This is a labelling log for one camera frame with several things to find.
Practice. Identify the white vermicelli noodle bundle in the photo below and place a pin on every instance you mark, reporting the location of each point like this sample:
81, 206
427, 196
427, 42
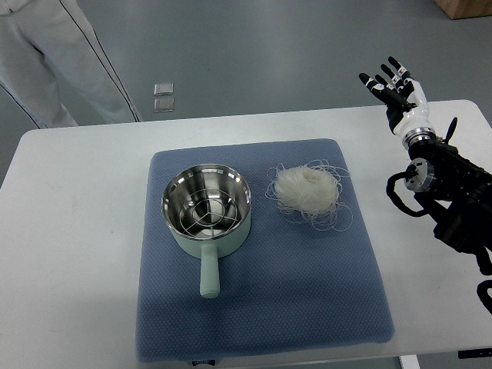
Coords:
311, 194

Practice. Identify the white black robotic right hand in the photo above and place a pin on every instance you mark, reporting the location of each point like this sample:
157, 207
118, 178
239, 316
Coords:
403, 96

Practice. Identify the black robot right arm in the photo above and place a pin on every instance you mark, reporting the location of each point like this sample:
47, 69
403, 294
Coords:
449, 188

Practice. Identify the round wire steaming rack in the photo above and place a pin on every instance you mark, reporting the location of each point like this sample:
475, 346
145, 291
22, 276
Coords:
207, 213

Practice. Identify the person in grey trousers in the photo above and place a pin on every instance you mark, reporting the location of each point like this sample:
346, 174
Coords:
41, 40

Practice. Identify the mint green steel pot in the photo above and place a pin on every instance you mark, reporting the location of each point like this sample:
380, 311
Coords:
209, 251

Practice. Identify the white table leg bracket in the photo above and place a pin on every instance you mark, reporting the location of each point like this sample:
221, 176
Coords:
409, 362

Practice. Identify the metal floor plate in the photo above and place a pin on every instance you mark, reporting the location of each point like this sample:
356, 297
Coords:
163, 88
164, 104

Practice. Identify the lower metal floor plate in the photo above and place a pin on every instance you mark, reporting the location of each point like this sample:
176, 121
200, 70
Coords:
164, 104

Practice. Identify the dark label under mat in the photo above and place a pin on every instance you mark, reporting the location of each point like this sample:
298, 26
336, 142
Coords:
211, 362

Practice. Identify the upper metal floor plate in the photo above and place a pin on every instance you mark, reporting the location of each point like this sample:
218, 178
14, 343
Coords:
163, 88

